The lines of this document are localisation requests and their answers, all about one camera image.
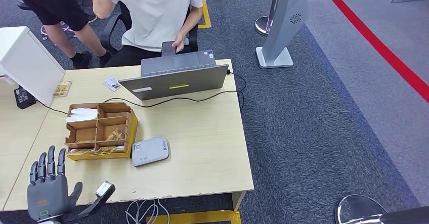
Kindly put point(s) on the person's left hand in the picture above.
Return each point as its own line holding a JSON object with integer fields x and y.
{"x": 178, "y": 41}

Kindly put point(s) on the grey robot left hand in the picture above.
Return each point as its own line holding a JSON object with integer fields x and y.
{"x": 48, "y": 195}

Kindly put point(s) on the dark smartphone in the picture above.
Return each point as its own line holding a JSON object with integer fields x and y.
{"x": 167, "y": 48}

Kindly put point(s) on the white photo ID card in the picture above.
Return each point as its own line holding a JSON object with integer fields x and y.
{"x": 112, "y": 84}

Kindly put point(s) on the person's left forearm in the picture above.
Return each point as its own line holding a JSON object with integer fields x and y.
{"x": 192, "y": 21}

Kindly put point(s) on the person's right forearm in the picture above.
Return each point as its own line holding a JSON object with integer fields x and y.
{"x": 100, "y": 1}

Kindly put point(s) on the seated person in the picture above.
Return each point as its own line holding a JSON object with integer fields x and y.
{"x": 157, "y": 11}

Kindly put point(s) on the gold key card stack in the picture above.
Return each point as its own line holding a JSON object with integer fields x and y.
{"x": 97, "y": 150}

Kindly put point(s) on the white card stack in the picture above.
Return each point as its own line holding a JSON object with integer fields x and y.
{"x": 82, "y": 114}

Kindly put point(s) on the grey white card reader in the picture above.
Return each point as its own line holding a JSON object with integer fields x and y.
{"x": 150, "y": 151}

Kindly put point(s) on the standing person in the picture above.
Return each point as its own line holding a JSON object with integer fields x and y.
{"x": 50, "y": 1}

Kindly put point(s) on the grey laptop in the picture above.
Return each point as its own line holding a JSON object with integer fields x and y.
{"x": 174, "y": 85}

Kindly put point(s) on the light wood desk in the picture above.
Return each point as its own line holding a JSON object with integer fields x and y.
{"x": 16, "y": 138}
{"x": 201, "y": 148}

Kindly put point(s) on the black office chair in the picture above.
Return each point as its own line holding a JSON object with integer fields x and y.
{"x": 112, "y": 28}

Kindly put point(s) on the cardboard organizer box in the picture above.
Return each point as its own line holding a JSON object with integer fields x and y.
{"x": 85, "y": 134}

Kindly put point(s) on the stanchion with chrome base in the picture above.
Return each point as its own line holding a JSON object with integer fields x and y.
{"x": 362, "y": 210}
{"x": 262, "y": 25}

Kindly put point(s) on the black power adapter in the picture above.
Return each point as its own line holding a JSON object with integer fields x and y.
{"x": 24, "y": 97}

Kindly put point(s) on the white cabinet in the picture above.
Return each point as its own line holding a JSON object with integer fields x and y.
{"x": 26, "y": 58}

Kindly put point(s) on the yellow floor tape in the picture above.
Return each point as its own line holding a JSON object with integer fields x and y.
{"x": 201, "y": 217}

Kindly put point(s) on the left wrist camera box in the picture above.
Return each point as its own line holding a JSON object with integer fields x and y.
{"x": 104, "y": 189}

